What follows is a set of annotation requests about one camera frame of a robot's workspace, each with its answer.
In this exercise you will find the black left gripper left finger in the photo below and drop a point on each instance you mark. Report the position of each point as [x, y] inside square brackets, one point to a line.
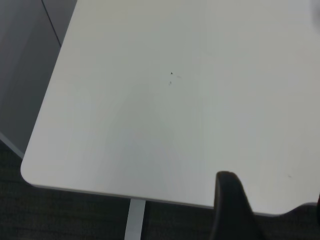
[232, 212]

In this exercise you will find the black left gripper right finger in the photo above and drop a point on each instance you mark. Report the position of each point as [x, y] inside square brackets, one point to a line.
[312, 213]

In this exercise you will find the grey table leg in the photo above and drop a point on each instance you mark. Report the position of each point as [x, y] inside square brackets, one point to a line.
[135, 220]

